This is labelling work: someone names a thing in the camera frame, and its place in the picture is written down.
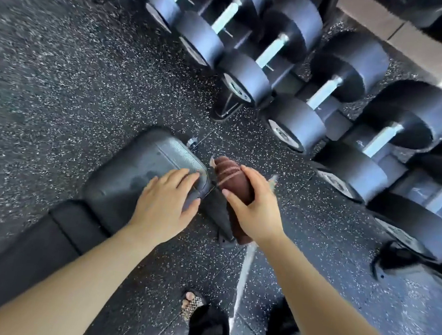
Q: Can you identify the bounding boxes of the person's right forearm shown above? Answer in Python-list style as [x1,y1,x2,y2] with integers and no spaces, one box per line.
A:
[254,230,423,335]

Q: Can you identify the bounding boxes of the person's left forearm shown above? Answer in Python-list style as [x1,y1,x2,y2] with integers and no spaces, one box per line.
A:
[0,212,160,335]

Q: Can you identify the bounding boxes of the black bench back pad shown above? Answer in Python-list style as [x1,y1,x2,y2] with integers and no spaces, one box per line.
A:
[78,121,219,246]

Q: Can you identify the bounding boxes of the checkered strap sandal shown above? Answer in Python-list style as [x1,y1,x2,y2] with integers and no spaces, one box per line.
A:
[179,289,209,324]

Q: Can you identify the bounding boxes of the row of black dumbbells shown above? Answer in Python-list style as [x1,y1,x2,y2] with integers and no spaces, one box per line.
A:
[76,0,442,263]

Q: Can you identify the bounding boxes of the person's right hand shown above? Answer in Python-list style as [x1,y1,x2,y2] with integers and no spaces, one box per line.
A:
[218,164,292,248]

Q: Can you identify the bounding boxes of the black dumbbell rack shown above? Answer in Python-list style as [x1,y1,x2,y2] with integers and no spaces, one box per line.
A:
[196,0,442,296]

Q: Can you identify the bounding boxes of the person's left hand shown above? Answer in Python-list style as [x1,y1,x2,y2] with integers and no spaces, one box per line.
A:
[128,164,204,245]

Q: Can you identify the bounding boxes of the brown striped towel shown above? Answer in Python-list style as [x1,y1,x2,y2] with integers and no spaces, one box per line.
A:
[207,155,260,247]

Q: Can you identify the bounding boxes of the person's black trousers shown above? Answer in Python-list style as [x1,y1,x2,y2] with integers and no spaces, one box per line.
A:
[184,288,312,335]

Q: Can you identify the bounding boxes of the black bench frame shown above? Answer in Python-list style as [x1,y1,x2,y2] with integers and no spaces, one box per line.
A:
[197,186,243,248]

